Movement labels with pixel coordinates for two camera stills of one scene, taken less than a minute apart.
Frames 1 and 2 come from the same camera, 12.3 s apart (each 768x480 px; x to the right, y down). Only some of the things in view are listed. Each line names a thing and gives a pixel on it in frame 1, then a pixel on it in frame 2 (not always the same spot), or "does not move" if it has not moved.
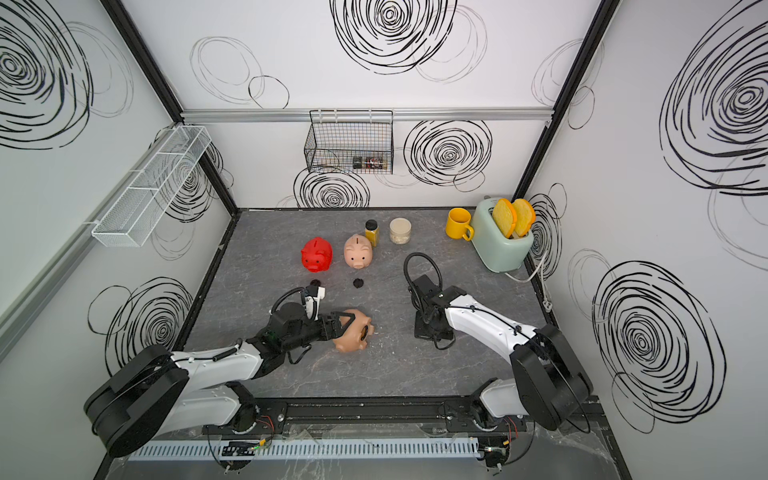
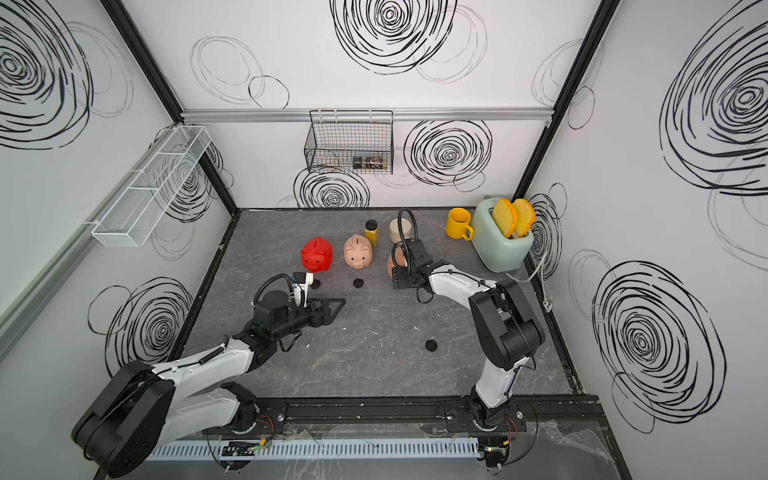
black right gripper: x=420 y=332 → x=399 y=278
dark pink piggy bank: x=357 y=334 → x=400 y=259
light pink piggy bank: x=358 y=251 does not move
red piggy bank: x=317 y=254 does not move
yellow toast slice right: x=525 y=216 does not move
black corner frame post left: x=125 y=22 does not move
